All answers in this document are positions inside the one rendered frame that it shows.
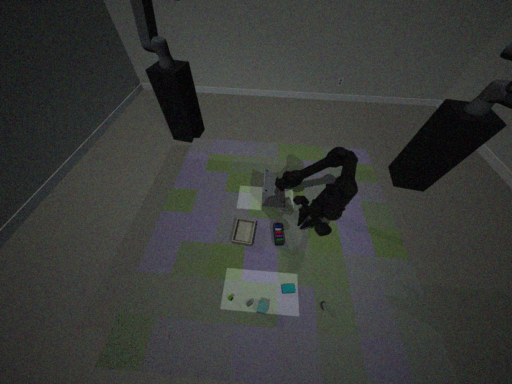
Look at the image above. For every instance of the shallow beige tray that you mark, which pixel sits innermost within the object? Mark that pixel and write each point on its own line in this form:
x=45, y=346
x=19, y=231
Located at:
x=243, y=232

